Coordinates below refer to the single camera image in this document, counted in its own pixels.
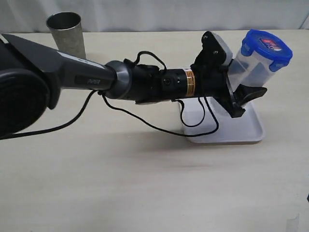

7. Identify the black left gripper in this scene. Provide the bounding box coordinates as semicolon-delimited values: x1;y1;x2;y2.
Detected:
190;31;267;118

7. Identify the clear tall plastic container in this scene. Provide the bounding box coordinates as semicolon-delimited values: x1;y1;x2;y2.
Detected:
227;47;275;91

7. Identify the blue plastic lid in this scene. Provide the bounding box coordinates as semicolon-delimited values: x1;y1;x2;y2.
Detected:
240;29;293;72

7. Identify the stainless steel cup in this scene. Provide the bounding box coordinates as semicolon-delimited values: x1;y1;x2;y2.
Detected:
46;12;86;59

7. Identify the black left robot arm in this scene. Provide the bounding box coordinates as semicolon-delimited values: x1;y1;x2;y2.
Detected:
0;31;267;140

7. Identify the white rectangular plastic tray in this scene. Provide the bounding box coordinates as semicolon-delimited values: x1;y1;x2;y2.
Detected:
183;97;265;144

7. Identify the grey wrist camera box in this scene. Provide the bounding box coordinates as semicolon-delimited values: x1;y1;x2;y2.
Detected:
211;31;233;66

